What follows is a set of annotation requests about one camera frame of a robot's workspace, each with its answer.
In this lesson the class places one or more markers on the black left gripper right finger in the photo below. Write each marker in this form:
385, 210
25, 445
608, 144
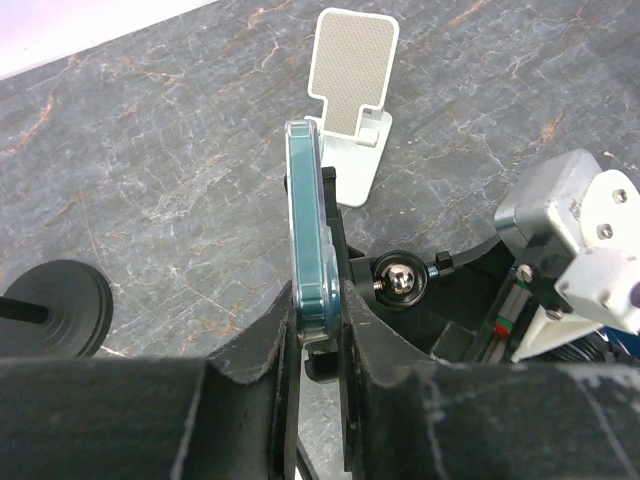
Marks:
410, 417

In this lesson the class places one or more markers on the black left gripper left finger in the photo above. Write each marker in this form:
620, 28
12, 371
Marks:
230, 415

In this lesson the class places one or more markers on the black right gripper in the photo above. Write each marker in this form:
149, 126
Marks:
536, 305

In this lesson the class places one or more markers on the blue phone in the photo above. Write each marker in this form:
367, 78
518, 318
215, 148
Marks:
315, 274

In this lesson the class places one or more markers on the black round phone stand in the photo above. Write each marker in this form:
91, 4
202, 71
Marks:
61, 308

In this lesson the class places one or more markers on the white phone stand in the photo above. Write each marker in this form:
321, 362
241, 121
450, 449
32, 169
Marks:
350, 70

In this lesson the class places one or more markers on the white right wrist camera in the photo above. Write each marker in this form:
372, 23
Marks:
595, 214

